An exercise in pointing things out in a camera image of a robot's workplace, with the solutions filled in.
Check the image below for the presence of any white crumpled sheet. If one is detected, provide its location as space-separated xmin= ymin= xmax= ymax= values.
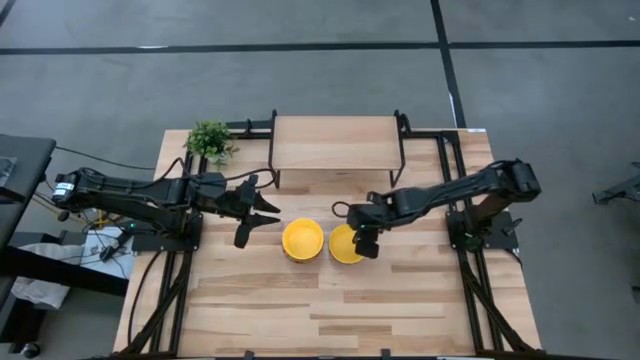
xmin=10 ymin=227 xmax=136 ymax=311

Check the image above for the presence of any black aluminium table frame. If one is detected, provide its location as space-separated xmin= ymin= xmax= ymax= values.
xmin=117 ymin=109 xmax=544 ymax=360

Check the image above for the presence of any wooden shelf with black legs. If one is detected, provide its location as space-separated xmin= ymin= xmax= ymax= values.
xmin=268 ymin=109 xmax=407 ymax=190

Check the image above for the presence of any black bench bar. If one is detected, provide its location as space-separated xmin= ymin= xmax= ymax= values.
xmin=0 ymin=244 xmax=130 ymax=297

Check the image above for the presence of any yellow plastic mini bowl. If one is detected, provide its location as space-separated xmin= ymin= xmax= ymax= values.
xmin=281 ymin=217 xmax=325 ymax=264
xmin=327 ymin=223 xmax=367 ymax=266

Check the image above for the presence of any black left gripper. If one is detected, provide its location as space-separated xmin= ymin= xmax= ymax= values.
xmin=197 ymin=172 xmax=281 ymax=250

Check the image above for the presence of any black side desk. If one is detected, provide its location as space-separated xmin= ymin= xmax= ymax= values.
xmin=0 ymin=133 xmax=57 ymax=206

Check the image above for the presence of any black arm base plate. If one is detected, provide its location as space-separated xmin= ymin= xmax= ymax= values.
xmin=446 ymin=209 xmax=520 ymax=251
xmin=130 ymin=213 xmax=204 ymax=253

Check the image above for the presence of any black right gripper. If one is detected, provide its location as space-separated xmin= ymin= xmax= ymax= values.
xmin=346 ymin=191 xmax=409 ymax=260

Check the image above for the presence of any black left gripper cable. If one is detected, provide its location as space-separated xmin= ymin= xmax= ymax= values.
xmin=227 ymin=168 xmax=278 ymax=191

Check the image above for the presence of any black tripod stand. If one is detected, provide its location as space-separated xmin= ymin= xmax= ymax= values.
xmin=592 ymin=162 xmax=640 ymax=206

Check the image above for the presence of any small potted green plant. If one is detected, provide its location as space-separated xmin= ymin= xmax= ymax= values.
xmin=182 ymin=119 xmax=241 ymax=169

